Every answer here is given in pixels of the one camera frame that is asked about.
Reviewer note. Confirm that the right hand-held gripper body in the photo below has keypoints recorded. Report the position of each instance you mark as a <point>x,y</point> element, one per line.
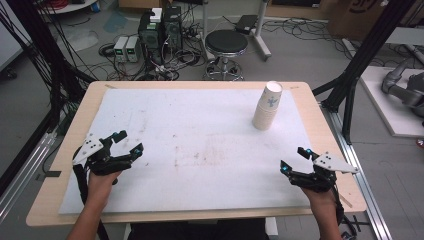
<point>320,181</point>

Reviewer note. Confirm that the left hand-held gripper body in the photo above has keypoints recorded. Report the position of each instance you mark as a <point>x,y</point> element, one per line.
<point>100,160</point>

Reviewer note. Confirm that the stack of paper cups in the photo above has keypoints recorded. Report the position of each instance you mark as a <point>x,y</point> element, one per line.
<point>266,113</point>

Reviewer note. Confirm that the person's right hand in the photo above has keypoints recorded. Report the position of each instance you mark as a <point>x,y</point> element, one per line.
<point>321,201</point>

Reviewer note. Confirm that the person's left hand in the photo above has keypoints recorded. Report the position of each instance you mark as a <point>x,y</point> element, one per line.
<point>101,186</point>

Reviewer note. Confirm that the thin wooden stick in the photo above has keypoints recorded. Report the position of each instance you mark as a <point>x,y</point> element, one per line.
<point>346,200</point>

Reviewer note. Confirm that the black tape piece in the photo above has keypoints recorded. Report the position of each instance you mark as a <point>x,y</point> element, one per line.
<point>53,173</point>

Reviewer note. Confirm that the white table leg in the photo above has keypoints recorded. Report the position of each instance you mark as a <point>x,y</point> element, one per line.
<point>271,230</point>

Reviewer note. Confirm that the grey power supply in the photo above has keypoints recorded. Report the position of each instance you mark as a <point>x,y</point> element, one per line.
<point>133,49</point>
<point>120,48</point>

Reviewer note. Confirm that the white platform board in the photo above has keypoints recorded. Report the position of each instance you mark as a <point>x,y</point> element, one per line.
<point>383,106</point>

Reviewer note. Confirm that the black computer tower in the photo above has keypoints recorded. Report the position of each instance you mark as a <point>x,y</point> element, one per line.
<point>150,40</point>
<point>172,30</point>

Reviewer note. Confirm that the person's dark clothing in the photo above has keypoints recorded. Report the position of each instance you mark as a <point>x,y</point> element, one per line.
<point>200,231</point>

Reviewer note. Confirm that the white metal stand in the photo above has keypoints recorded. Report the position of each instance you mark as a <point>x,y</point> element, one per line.
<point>260,40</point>

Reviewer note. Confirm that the small white box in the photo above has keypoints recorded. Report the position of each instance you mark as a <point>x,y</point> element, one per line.
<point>156,15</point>

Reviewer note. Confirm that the blue tape roll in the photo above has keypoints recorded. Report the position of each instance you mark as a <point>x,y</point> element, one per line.
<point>96,6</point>

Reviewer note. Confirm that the black round stool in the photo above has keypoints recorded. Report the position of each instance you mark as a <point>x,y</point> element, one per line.
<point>226,41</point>

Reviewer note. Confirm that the round white table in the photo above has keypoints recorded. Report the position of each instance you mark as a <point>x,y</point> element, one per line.
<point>70,7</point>

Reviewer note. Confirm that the black flat device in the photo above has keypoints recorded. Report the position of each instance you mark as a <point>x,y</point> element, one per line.
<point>246,24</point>

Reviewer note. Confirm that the brown cardboard box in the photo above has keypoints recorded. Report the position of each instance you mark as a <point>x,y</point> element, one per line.
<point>353,16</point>

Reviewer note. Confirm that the aluminium floor rail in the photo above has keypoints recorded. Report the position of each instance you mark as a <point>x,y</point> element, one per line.
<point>363,186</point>
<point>23,180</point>

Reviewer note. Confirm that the black metal frame strut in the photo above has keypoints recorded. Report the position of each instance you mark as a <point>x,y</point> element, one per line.
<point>363,56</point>

